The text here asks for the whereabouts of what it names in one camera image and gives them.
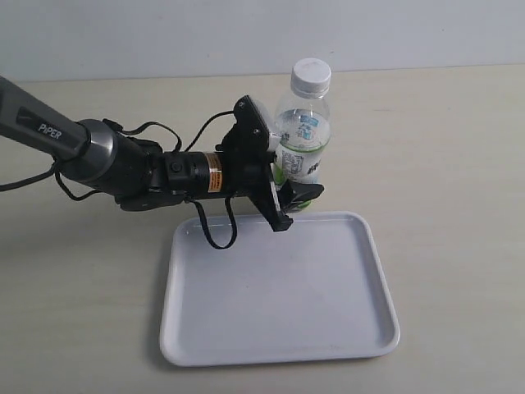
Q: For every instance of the white plastic tray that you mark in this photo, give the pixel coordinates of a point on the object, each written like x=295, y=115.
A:
x=315, y=292

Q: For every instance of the white bottle cap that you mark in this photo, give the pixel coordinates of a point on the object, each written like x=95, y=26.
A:
x=310, y=78

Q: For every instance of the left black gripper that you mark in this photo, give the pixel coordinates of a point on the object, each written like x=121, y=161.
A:
x=248, y=170

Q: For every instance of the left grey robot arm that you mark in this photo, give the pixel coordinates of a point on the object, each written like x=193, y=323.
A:
x=140, y=175

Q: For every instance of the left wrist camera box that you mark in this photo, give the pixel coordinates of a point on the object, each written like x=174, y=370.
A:
x=274, y=136

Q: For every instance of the clear plastic drink bottle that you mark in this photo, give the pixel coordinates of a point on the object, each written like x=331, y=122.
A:
x=303, y=119

